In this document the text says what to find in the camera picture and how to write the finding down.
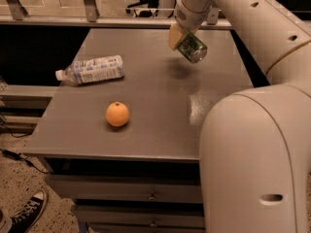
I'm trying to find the orange fruit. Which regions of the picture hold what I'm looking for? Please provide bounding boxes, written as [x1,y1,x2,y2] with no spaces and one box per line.
[106,102,129,127]

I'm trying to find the metal railing frame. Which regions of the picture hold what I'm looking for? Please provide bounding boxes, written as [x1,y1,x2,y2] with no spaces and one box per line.
[0,0,232,31]

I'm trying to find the green soda can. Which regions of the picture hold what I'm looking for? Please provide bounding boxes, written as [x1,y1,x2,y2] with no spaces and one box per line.
[177,33,207,64]

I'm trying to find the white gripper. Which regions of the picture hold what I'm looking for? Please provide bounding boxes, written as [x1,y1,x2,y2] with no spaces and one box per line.
[168,0,212,50]

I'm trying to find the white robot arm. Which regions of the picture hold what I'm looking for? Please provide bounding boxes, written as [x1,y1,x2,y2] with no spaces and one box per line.
[169,0,311,233]

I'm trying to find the black cable on floor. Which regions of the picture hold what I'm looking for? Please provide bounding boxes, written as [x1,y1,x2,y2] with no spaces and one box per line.
[0,149,50,175]

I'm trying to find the grey drawer cabinet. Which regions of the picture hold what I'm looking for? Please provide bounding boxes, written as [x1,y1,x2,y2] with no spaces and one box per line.
[24,29,250,233]

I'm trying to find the black office chair base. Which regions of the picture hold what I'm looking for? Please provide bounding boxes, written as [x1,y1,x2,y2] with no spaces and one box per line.
[125,0,179,19]

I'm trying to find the black canvas sneaker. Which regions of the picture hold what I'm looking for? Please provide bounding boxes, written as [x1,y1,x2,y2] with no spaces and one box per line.
[8,190,48,233]

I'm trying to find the clear plastic water bottle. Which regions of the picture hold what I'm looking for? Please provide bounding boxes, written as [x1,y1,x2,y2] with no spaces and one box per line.
[55,55,124,84]

